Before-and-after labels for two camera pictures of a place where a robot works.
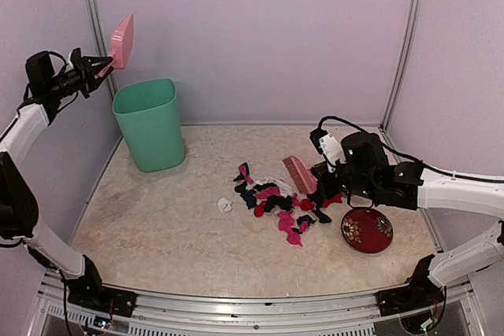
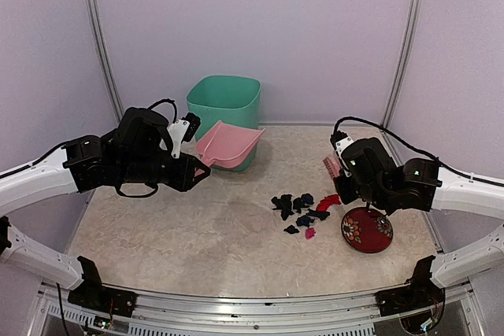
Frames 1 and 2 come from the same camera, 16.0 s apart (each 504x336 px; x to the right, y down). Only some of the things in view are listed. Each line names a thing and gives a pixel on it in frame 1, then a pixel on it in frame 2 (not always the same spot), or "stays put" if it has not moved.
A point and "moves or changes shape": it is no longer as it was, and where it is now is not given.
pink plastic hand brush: x=305 y=179 moves or changes shape
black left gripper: x=87 y=72 -> x=183 y=181
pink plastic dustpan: x=120 y=44 -> x=224 y=145
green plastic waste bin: x=149 y=113 -> x=230 y=98
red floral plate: x=367 y=230 stays put
